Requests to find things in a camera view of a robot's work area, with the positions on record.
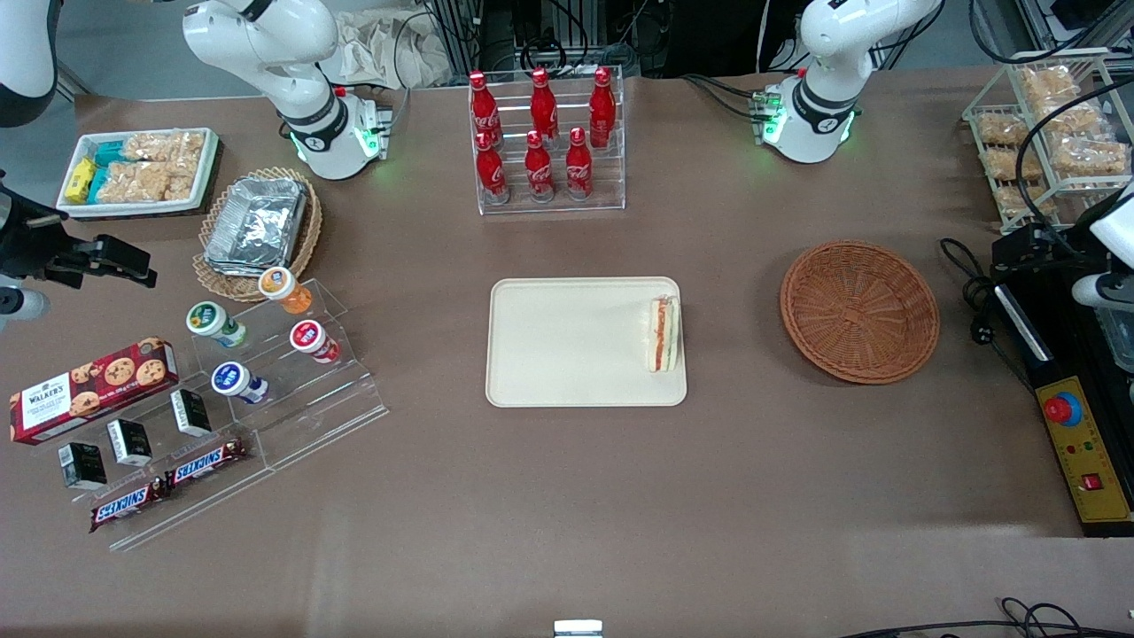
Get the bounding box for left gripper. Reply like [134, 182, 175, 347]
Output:
[992, 182, 1134, 272]

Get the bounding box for white wire rack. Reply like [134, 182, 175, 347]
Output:
[962, 49, 1134, 234]

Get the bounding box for Snickers bar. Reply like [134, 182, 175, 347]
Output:
[89, 479, 175, 533]
[164, 438, 252, 490]

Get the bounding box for light wicker basket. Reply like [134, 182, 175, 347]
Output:
[192, 167, 323, 303]

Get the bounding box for green lid yogurt cup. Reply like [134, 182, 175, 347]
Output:
[186, 301, 250, 349]

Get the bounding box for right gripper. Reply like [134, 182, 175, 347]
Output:
[0, 173, 159, 290]

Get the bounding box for brown wicker basket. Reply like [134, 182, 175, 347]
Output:
[780, 240, 941, 385]

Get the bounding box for blue lid yogurt cup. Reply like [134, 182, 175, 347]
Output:
[211, 362, 269, 406]

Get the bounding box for white rectangular snack tray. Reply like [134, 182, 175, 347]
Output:
[56, 128, 221, 219]

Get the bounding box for clear plastic container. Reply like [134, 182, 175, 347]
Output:
[1099, 306, 1134, 373]

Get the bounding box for crumpled beige cloth bag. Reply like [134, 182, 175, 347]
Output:
[319, 9, 454, 90]

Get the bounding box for red Walkers cookie box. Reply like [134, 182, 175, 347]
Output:
[9, 337, 180, 446]

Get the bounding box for clear acrylic bottle rack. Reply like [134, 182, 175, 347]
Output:
[468, 65, 626, 216]

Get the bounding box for clear bag of fried snacks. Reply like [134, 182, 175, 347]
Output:
[975, 111, 1029, 148]
[1050, 137, 1131, 179]
[1032, 97, 1114, 139]
[1014, 66, 1087, 108]
[983, 146, 1046, 183]
[997, 184, 1060, 222]

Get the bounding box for black control box yellow panel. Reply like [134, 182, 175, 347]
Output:
[990, 253, 1134, 538]

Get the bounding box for stack of foil containers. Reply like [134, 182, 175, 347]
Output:
[204, 177, 309, 274]

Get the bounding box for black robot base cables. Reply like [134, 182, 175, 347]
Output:
[684, 74, 765, 121]

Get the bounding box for black power cable with plug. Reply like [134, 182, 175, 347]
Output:
[939, 237, 1039, 393]

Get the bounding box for thin black cable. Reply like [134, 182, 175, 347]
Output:
[837, 598, 1134, 638]

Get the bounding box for orange lid yogurt cup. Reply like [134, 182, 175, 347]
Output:
[259, 267, 315, 316]

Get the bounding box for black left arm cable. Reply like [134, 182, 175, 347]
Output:
[1014, 75, 1134, 237]

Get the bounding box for red emergency stop button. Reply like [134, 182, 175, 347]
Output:
[1043, 391, 1084, 429]

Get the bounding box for clear bag of rice crackers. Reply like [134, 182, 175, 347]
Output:
[124, 131, 206, 166]
[97, 162, 197, 204]

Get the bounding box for clear acrylic stepped candy stand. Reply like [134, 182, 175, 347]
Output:
[35, 381, 277, 553]

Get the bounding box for clear acrylic stepped cup stand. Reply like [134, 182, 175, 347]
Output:
[190, 277, 391, 471]

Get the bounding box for small black box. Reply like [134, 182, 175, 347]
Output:
[106, 419, 154, 468]
[58, 442, 109, 492]
[170, 389, 214, 438]

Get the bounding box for right wrist white cylinder mount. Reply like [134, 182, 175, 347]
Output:
[0, 287, 47, 323]

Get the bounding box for triangular sandwich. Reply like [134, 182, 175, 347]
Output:
[649, 296, 681, 374]

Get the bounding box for red cola bottle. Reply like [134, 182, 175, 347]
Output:
[565, 127, 594, 201]
[468, 71, 503, 148]
[524, 130, 555, 203]
[530, 67, 560, 143]
[475, 131, 511, 206]
[589, 66, 617, 150]

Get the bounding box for yellow snack packet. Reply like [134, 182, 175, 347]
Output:
[66, 158, 97, 205]

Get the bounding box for red lid yogurt cup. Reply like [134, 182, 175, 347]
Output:
[290, 320, 342, 365]

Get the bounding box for beige plastic tray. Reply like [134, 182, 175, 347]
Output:
[485, 276, 688, 408]

